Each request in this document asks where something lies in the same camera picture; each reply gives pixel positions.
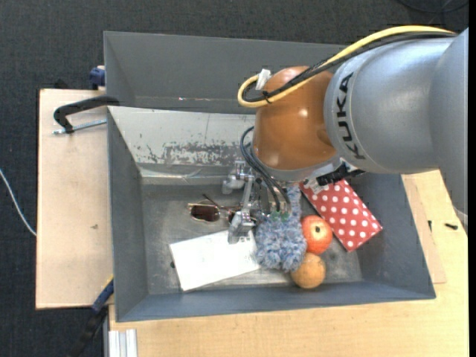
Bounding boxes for red apple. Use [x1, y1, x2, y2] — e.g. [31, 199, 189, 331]
[300, 214, 334, 256]

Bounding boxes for blue fuzzy cloth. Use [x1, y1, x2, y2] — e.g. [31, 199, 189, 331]
[254, 185, 308, 273]

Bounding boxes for red white-dotted box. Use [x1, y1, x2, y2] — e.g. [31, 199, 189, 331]
[298, 178, 385, 254]

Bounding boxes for white flat card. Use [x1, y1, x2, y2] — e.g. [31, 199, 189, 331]
[168, 228, 262, 292]

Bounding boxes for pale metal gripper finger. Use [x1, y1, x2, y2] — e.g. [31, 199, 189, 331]
[227, 209, 254, 245]
[222, 160, 249, 196]

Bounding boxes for orange fruit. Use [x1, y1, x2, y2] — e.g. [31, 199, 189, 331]
[290, 252, 327, 290]

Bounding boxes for grey metal bin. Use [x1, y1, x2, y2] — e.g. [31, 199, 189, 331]
[103, 30, 437, 324]

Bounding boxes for black cylinder on white bracket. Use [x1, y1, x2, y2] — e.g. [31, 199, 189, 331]
[304, 164, 367, 195]

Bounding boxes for gold-rimmed sunglasses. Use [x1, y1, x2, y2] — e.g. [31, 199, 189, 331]
[187, 193, 258, 226]

